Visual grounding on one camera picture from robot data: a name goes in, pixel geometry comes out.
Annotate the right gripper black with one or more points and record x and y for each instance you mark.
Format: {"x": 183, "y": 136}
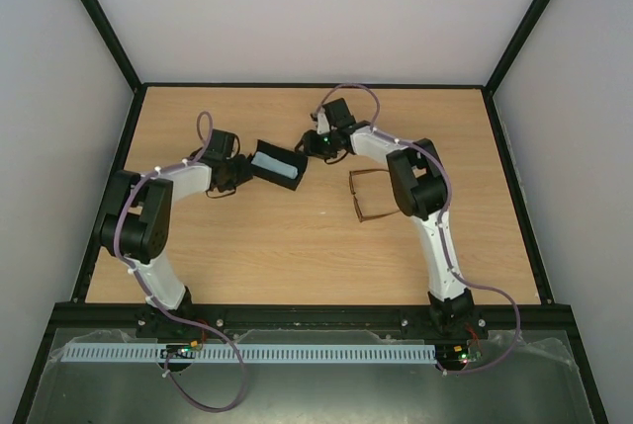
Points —
{"x": 313, "y": 143}

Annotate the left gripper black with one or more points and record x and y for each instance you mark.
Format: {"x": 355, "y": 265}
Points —
{"x": 246, "y": 174}

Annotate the light blue cleaning cloth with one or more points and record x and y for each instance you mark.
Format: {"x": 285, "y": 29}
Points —
{"x": 268, "y": 163}

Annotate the black sunglasses case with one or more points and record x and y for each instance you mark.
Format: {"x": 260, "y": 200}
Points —
{"x": 299, "y": 160}

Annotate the brown translucent sunglasses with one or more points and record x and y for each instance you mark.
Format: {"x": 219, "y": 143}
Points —
{"x": 360, "y": 199}

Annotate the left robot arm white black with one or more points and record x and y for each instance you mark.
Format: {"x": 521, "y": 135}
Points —
{"x": 133, "y": 222}

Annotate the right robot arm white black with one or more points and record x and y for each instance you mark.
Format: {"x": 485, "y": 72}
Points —
{"x": 421, "y": 191}

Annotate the left controller board with leds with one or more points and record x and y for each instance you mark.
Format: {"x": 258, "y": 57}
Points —
{"x": 181, "y": 351}

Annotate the controller board with leds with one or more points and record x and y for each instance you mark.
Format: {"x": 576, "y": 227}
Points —
{"x": 457, "y": 354}
{"x": 181, "y": 351}

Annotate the right controller board with leds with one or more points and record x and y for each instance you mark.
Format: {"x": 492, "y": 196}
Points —
{"x": 457, "y": 354}

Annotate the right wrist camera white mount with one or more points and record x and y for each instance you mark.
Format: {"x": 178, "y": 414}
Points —
{"x": 321, "y": 121}

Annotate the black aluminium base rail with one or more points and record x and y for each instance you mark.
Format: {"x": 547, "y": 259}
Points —
{"x": 398, "y": 321}

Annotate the light blue slotted cable duct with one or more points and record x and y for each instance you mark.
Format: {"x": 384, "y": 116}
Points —
{"x": 254, "y": 354}

